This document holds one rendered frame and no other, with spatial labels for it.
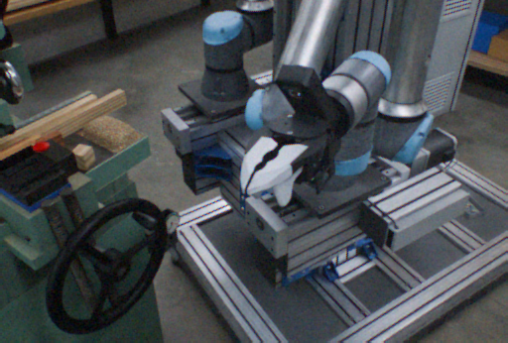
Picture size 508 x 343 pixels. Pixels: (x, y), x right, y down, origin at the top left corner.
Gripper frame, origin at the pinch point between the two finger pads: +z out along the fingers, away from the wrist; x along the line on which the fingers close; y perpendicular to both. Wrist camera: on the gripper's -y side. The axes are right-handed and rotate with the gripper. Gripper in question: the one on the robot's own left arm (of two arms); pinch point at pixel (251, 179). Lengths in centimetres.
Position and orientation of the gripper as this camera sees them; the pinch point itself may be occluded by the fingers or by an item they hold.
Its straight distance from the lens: 54.0
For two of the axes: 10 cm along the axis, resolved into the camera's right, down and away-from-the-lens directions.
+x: -8.5, -2.0, 4.9
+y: 1.1, 8.4, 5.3
